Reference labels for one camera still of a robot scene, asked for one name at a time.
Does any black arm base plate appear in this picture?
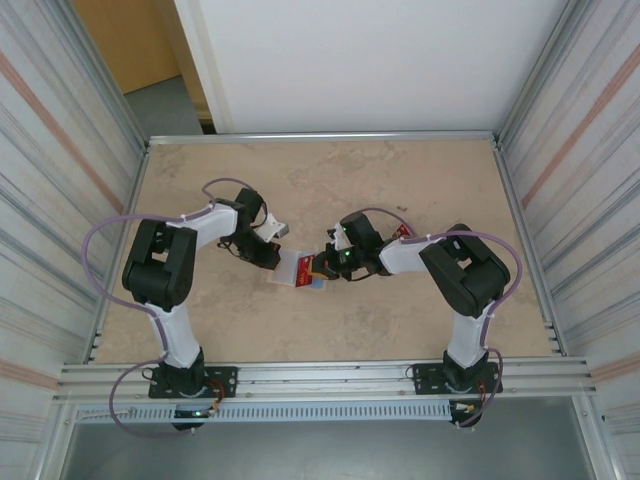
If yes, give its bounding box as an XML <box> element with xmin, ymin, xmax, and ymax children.
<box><xmin>412</xmin><ymin>362</ymin><xmax>504</xmax><ymax>396</ymax></box>
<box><xmin>148</xmin><ymin>366</ymin><xmax>239</xmax><ymax>400</ymax></box>

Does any corrugated translucent side panel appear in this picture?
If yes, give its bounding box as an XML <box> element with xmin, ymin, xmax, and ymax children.
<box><xmin>498</xmin><ymin>0</ymin><xmax>640</xmax><ymax>480</ymax></box>
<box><xmin>0</xmin><ymin>0</ymin><xmax>150</xmax><ymax>480</ymax></box>

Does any aluminium frame post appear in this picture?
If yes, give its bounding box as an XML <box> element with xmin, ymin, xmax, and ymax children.
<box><xmin>497</xmin><ymin>0</ymin><xmax>594</xmax><ymax>146</ymax></box>
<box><xmin>64</xmin><ymin>0</ymin><xmax>151</xmax><ymax>151</ymax></box>

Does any red VIP card number 848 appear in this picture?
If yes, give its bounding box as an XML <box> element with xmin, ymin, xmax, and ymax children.
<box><xmin>295</xmin><ymin>253</ymin><xmax>317</xmax><ymax>290</ymax></box>

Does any brown wooden door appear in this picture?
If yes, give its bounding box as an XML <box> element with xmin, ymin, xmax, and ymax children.
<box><xmin>72</xmin><ymin>0</ymin><xmax>210</xmax><ymax>109</ymax></box>

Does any red orange wire bundle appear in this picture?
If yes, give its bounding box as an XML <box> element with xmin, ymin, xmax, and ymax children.
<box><xmin>205</xmin><ymin>378</ymin><xmax>225</xmax><ymax>415</ymax></box>
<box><xmin>452</xmin><ymin>382</ymin><xmax>489</xmax><ymax>416</ymax></box>

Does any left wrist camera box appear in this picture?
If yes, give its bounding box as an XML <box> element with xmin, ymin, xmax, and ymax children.
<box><xmin>257</xmin><ymin>213</ymin><xmax>291</xmax><ymax>243</ymax></box>

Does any wide aluminium base rail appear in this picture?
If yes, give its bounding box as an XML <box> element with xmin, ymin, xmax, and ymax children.
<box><xmin>57</xmin><ymin>355</ymin><xmax>599</xmax><ymax>401</ymax></box>

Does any grey sheet metal shelf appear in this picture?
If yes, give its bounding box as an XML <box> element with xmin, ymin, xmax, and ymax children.
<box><xmin>59</xmin><ymin>399</ymin><xmax>599</xmax><ymax>480</ymax></box>

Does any white door frame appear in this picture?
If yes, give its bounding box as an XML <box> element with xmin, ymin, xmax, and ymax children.
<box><xmin>172</xmin><ymin>0</ymin><xmax>236</xmax><ymax>135</ymax></box>

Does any aluminium table end rail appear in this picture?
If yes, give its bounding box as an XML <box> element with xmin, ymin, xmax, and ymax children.
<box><xmin>146</xmin><ymin>130</ymin><xmax>503</xmax><ymax>148</ymax></box>

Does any grey slotted cable duct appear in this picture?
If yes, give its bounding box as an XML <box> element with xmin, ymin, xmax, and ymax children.
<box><xmin>74</xmin><ymin>403</ymin><xmax>454</xmax><ymax>424</ymax></box>

